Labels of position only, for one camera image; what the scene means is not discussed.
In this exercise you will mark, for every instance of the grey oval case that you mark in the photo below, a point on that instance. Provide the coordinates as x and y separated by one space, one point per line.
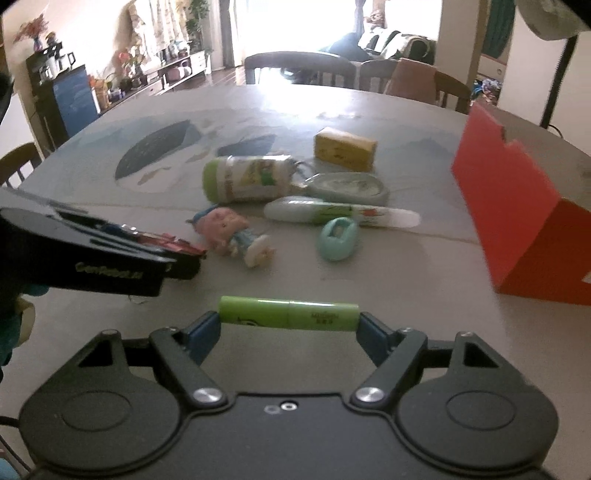
351 187

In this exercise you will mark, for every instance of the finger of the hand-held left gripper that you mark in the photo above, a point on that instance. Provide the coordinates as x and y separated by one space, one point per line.
187 266
113 227

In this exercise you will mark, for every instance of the pink doll figure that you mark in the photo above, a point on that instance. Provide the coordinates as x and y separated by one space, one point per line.
224 228

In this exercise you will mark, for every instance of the black desk lamp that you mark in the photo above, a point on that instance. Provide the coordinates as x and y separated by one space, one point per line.
554 18

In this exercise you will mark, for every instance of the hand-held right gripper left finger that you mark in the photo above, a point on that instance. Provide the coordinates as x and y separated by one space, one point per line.
205 334

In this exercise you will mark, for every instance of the person's left hand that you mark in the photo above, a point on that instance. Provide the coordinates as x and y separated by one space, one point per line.
11 337

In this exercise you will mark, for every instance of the teal oval gadget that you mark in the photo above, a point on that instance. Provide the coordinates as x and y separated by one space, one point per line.
338 238

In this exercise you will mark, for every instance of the wooden media console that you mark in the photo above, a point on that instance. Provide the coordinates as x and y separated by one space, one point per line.
161 74

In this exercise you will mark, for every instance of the red box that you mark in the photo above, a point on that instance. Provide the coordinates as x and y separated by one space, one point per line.
512 198

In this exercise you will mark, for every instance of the pink cloth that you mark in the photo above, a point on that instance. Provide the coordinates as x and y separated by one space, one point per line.
413 81

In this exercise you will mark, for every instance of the printed tablecloth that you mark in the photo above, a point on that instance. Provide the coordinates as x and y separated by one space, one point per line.
415 286

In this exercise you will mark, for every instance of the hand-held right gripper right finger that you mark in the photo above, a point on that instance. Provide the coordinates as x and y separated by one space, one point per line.
375 336

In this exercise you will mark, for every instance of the dark wooden chair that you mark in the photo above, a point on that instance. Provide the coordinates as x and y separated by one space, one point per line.
18 161
376 74
455 92
295 64

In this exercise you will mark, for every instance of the red packet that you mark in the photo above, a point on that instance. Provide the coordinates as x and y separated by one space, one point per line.
161 241

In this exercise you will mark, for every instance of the green white cylinder bottle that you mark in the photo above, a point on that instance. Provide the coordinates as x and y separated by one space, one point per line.
244 177

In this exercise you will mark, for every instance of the flower vase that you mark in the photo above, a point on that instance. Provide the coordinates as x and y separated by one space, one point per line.
32 30

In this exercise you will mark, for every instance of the yellow box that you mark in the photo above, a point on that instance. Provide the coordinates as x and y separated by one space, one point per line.
344 148

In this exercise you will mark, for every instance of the black cabinet with blue panel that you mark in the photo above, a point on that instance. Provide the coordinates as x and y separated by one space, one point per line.
69 101

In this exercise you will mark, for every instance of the sofa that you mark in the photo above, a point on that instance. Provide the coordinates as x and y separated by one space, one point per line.
397 44

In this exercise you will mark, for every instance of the white green tube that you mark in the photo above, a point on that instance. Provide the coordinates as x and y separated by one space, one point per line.
332 211

